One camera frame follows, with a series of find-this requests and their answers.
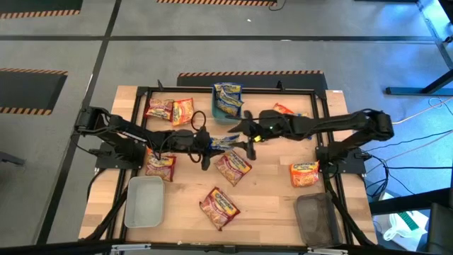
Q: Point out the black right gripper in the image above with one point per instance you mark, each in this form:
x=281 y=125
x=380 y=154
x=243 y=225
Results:
x=270 y=125

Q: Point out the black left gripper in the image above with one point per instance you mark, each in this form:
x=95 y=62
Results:
x=187 y=141

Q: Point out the red beef noodle packet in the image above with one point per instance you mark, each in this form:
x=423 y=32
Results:
x=161 y=170
x=219 y=209
x=159 y=110
x=233 y=168

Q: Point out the orange chicken noodle packet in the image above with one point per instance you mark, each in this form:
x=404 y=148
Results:
x=183 y=112
x=304 y=174
x=281 y=108

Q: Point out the white plastic bin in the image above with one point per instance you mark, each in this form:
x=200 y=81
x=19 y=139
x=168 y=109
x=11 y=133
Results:
x=144 y=203

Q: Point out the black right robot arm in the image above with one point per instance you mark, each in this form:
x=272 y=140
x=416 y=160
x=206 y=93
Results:
x=336 y=122

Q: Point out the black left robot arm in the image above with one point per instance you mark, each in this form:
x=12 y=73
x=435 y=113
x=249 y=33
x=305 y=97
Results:
x=134 y=132

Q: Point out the teal plastic basket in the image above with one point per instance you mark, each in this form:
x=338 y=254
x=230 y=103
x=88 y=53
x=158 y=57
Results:
x=221 y=119

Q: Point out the black hazard-striped floor mat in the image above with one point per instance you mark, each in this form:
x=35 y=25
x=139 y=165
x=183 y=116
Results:
x=255 y=80
x=212 y=2
x=28 y=92
x=35 y=5

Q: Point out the black mesh bin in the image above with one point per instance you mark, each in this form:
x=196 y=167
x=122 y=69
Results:
x=316 y=219

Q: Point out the black floor beam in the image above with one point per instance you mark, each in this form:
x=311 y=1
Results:
x=407 y=202

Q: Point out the white plastic bag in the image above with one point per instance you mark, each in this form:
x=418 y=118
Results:
x=396 y=230

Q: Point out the dark table foot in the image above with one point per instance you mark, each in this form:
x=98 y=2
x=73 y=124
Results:
x=10 y=158

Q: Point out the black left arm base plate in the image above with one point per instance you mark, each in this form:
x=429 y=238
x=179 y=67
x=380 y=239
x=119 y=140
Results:
x=104 y=164

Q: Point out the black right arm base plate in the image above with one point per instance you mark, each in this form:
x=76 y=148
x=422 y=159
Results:
x=354 y=169

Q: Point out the silver metal bracket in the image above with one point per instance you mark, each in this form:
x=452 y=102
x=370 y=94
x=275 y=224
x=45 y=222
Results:
x=327 y=251
x=131 y=247

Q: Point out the black desk leg frame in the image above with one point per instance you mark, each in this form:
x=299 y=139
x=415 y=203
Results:
x=417 y=91

